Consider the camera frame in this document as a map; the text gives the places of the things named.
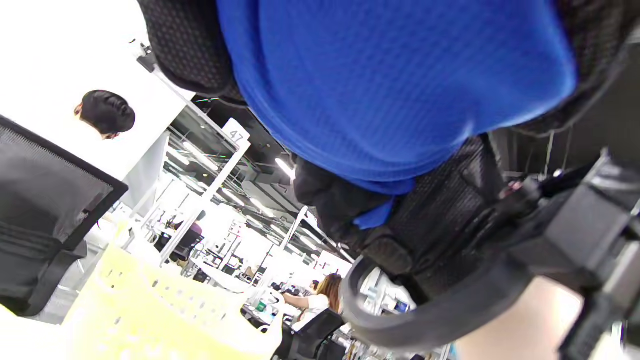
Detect person's left hand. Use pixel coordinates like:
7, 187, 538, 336
137, 0, 640, 137

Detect person's right hand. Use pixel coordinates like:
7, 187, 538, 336
294, 134, 507, 301

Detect blue t-shirt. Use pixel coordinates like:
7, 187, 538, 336
216, 0, 578, 231

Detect person's right forearm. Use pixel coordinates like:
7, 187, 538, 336
454, 277, 586, 360

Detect white number sign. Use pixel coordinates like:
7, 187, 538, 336
222, 118, 251, 147

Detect black mesh office chair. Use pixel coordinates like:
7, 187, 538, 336
0, 115, 130, 318

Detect yellow perforated plastic basket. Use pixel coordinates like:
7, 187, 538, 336
60, 235, 286, 360

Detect black clip on frame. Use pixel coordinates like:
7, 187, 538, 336
136, 44, 157, 73

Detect aluminium frame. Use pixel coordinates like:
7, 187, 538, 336
260, 205, 321, 301
135, 42, 251, 266

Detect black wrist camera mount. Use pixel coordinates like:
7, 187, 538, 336
340, 150, 640, 360

